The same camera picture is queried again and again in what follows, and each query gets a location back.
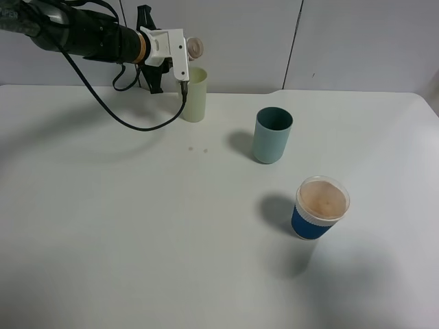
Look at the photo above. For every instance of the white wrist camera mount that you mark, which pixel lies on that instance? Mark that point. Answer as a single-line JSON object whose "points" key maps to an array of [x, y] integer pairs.
{"points": [[167, 44]]}

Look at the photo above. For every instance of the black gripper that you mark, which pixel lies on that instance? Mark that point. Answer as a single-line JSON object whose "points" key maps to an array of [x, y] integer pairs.
{"points": [[152, 74]]}

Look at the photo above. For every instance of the clear cup blue sleeve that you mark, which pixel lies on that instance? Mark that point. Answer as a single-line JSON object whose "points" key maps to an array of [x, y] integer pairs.
{"points": [[320, 203]]}

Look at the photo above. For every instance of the teal plastic cup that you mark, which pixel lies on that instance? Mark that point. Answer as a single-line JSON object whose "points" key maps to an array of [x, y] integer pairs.
{"points": [[272, 128]]}

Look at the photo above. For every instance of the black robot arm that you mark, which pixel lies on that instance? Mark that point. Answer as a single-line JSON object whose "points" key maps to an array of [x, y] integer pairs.
{"points": [[66, 26]]}

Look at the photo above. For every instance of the pale yellow plastic cup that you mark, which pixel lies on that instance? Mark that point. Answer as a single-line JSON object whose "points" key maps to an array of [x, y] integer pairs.
{"points": [[194, 110]]}

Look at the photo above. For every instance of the clear drink bottle pink label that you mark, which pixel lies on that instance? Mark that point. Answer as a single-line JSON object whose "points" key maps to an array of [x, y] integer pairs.
{"points": [[195, 48]]}

